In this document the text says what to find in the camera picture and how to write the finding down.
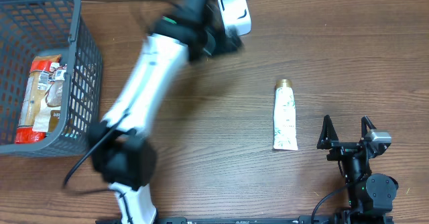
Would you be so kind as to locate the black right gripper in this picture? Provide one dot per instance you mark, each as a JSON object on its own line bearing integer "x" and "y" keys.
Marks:
{"x": 348, "y": 145}

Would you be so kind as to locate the white bamboo print tube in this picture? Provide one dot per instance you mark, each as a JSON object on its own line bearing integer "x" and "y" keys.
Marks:
{"x": 284, "y": 117}

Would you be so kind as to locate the grey plastic basket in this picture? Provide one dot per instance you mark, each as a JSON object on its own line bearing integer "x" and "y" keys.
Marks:
{"x": 31, "y": 28}

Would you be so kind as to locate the white barcode scanner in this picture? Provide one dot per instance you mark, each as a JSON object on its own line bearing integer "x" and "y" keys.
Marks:
{"x": 235, "y": 16}

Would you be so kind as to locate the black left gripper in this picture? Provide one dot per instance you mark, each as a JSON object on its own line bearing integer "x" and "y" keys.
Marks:
{"x": 228, "y": 42}

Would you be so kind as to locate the clear brown snack bag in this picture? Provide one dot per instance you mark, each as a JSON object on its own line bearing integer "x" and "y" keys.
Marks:
{"x": 50, "y": 106}

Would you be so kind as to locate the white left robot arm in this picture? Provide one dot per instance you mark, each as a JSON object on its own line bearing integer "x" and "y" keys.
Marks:
{"x": 119, "y": 144}

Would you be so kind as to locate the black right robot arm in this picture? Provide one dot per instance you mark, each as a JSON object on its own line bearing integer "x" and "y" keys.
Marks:
{"x": 370, "y": 195}

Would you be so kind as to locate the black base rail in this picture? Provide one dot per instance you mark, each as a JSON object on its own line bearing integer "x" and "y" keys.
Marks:
{"x": 303, "y": 219}

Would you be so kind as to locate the orange pasta package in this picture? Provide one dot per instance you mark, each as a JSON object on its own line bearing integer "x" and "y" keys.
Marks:
{"x": 35, "y": 88}

